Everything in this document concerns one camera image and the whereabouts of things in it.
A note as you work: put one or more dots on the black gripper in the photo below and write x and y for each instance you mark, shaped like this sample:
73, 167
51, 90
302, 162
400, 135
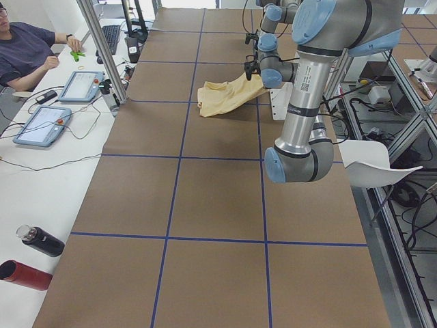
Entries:
248, 71
247, 39

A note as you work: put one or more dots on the cream long-sleeve printed shirt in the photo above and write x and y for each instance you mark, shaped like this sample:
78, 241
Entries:
221, 98

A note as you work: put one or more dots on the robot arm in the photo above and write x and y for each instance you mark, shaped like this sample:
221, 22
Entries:
298, 42
274, 13

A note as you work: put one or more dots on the black keyboard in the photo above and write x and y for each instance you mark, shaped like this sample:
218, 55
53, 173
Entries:
111, 34

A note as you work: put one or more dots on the clear water bottle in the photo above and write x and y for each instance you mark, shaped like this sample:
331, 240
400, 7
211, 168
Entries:
109, 96

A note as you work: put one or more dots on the white moulded chair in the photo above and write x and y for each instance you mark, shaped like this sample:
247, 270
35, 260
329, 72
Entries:
368, 165

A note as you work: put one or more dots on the upper teach pendant tablet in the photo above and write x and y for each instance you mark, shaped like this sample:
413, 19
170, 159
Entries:
81, 87

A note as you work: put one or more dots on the teach pendant tablet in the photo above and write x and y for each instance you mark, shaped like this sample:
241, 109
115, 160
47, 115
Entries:
81, 87
44, 127

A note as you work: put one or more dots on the green toy object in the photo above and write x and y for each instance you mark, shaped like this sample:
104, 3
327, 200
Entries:
77, 55

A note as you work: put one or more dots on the black smartphone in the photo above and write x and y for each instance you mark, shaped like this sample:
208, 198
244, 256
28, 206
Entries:
45, 97

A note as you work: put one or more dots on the lower teach pendant tablet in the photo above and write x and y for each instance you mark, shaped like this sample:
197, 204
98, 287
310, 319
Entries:
44, 127

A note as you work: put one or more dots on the seated person in navy shirt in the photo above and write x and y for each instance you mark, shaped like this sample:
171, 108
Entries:
26, 54

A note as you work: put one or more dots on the black thermos bottle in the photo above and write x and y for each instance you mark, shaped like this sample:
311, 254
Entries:
37, 238

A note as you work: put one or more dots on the red thermos bottle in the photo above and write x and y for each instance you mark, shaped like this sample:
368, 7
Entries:
23, 275

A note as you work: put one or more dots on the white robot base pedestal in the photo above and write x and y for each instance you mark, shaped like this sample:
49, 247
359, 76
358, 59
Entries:
279, 100

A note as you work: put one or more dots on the aluminium frame post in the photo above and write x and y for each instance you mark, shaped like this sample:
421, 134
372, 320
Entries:
95, 29

